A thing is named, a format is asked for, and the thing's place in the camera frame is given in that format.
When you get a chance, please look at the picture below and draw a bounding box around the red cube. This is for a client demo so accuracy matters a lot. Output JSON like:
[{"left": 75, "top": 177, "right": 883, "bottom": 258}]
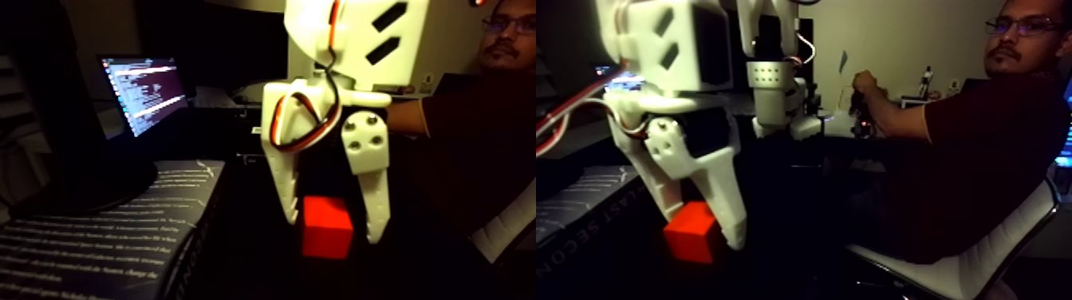
[{"left": 299, "top": 195, "right": 357, "bottom": 261}]

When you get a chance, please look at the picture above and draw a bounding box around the black leader arm handle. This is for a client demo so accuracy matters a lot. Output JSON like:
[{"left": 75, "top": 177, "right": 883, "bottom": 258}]
[{"left": 850, "top": 79, "right": 877, "bottom": 140}]

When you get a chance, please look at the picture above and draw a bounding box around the person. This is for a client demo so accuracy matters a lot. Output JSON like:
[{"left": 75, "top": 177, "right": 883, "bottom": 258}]
[{"left": 419, "top": 0, "right": 537, "bottom": 244}]

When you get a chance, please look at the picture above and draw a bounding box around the large dark monitor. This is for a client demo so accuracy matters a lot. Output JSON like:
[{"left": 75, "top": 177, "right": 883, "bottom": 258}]
[{"left": 138, "top": 0, "right": 290, "bottom": 92}]

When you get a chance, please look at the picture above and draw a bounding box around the white chair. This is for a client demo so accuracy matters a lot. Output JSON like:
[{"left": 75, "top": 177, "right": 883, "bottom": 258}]
[{"left": 471, "top": 180, "right": 537, "bottom": 265}]

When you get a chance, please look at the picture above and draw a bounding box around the laptop with lit screen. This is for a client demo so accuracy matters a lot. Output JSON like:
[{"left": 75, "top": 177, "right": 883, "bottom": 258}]
[{"left": 98, "top": 54, "right": 190, "bottom": 138}]

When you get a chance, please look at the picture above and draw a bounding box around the dark book with white print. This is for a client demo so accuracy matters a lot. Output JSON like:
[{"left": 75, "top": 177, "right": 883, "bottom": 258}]
[{"left": 0, "top": 159, "right": 227, "bottom": 300}]

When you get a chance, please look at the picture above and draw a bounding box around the black monitor on round stand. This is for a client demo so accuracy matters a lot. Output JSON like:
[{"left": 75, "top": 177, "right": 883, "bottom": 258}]
[{"left": 0, "top": 0, "right": 160, "bottom": 217}]

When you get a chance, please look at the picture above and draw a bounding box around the red white black servo cable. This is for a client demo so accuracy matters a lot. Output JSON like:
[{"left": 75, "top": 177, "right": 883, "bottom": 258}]
[{"left": 268, "top": 0, "right": 346, "bottom": 155}]

